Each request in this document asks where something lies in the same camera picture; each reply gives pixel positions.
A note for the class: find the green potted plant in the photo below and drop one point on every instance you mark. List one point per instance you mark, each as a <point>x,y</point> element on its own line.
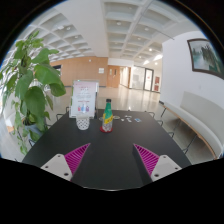
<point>33,90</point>

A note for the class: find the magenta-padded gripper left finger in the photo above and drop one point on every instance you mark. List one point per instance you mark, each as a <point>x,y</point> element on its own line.
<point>77,156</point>

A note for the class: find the group of ceiling lights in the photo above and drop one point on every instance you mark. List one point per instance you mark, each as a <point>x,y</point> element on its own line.
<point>118,23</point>

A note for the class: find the white lattice cup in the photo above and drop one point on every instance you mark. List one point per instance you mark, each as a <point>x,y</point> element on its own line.
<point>82,122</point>

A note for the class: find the green drink bottle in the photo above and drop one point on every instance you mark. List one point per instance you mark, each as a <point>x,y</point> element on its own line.
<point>107,115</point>

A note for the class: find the framed landscape picture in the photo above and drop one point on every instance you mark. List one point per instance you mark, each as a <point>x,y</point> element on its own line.
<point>203,55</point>

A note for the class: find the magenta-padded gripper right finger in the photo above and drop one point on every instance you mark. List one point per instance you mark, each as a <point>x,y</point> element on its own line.
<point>148,158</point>

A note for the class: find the clear acrylic sign stand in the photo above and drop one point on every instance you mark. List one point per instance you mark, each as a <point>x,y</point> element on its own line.
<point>84,98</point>

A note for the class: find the small round badge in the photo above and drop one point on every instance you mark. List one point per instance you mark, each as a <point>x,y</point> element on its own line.
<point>116,117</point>

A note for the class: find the long white bench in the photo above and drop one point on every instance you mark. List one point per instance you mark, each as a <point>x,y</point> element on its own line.
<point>200,120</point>

